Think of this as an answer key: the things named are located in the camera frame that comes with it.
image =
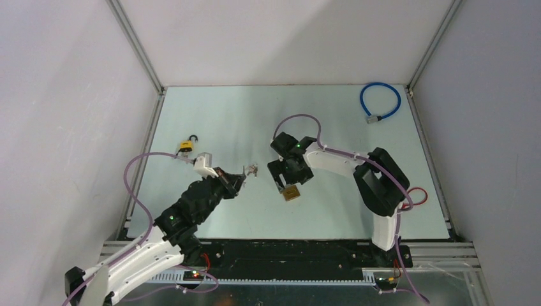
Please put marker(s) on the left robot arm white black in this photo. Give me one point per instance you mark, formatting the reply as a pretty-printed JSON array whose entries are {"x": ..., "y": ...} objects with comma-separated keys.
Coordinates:
[{"x": 170, "y": 241}]

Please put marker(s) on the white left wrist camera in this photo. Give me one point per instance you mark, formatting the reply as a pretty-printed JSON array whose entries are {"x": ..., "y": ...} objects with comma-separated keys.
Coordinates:
[{"x": 203, "y": 165}]

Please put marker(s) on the silver key bunch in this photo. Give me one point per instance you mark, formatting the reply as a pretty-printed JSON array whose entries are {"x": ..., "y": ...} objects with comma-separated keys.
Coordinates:
[{"x": 251, "y": 169}]

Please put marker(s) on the grey slotted cable duct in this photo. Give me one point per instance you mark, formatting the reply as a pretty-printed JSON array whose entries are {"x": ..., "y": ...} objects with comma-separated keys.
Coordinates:
[{"x": 181, "y": 277}]

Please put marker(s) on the yellow padlock black shackle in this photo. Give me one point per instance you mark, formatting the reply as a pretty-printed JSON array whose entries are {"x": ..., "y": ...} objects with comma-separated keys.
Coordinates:
[{"x": 187, "y": 146}]

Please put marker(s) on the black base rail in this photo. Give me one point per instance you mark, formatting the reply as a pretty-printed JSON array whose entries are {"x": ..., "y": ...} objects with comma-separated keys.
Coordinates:
[{"x": 294, "y": 259}]

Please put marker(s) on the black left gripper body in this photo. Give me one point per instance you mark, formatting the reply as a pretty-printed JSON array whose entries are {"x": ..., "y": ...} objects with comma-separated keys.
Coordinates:
[{"x": 226, "y": 190}]

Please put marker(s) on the brass padlock silver shackle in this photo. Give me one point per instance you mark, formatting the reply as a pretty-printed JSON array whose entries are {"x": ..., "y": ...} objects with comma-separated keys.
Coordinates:
[{"x": 288, "y": 191}]

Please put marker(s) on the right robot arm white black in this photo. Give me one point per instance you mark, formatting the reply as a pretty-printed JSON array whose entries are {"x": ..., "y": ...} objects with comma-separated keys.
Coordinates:
[{"x": 381, "y": 183}]

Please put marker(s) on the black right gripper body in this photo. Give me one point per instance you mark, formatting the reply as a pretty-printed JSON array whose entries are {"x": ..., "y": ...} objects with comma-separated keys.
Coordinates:
[{"x": 290, "y": 174}]

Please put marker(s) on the blue cable lock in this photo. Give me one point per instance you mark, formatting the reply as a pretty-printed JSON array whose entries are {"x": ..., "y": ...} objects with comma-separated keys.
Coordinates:
[{"x": 380, "y": 101}]

